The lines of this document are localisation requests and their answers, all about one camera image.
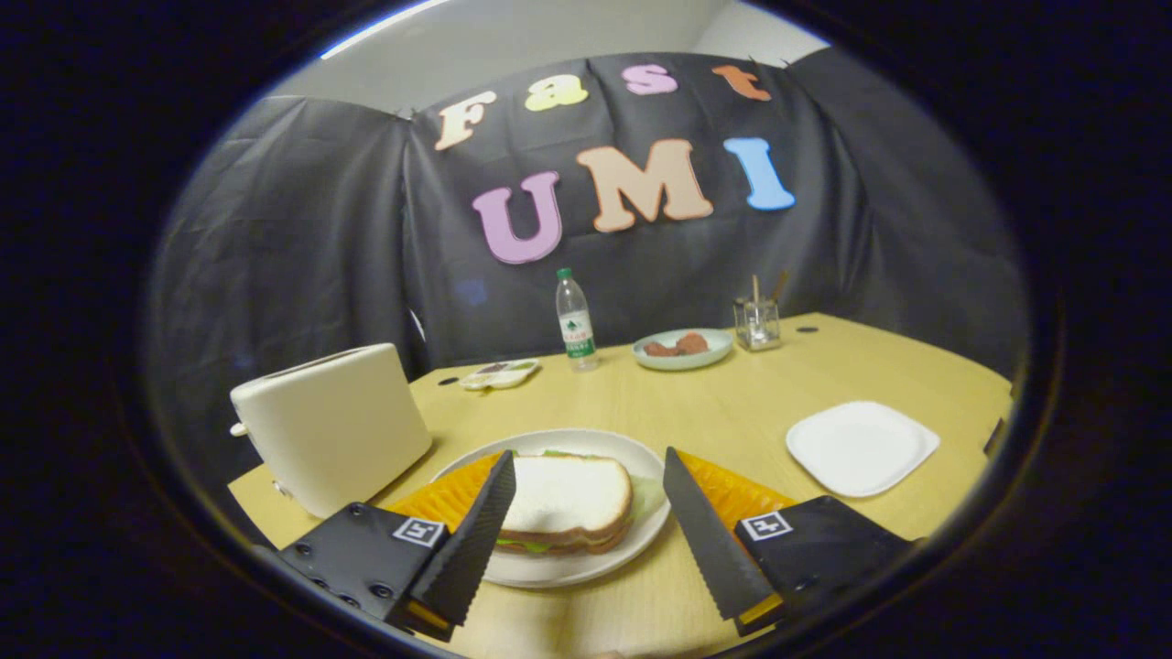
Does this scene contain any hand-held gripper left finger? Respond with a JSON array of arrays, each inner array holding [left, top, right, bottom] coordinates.
[[275, 448, 518, 642]]

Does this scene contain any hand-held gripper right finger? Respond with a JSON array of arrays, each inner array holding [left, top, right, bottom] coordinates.
[[662, 446, 917, 639]]

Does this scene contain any green lettuce leaf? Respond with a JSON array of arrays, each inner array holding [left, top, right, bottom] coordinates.
[[494, 447, 667, 555]]

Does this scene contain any toasted bread slice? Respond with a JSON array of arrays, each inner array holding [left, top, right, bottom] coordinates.
[[499, 455, 635, 541]]

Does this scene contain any white round plate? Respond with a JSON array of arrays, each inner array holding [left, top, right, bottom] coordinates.
[[430, 427, 672, 589]]

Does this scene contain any white divided spice dish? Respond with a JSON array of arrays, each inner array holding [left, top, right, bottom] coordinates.
[[458, 359, 541, 392]]

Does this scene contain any white square plate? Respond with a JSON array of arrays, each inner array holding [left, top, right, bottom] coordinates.
[[786, 400, 941, 499]]

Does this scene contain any cream white toaster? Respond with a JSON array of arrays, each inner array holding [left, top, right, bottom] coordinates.
[[229, 342, 434, 520]]

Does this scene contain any pale green round plate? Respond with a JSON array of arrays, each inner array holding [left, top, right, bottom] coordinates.
[[632, 328, 735, 372]]

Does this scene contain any clear glass utensil holder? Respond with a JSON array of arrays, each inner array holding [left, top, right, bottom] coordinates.
[[733, 297, 782, 352]]

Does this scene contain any clear plastic water bottle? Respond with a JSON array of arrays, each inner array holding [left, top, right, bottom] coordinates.
[[556, 267, 599, 373]]

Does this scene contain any black backdrop cloth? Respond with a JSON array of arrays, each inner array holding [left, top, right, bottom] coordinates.
[[146, 46, 1031, 513]]

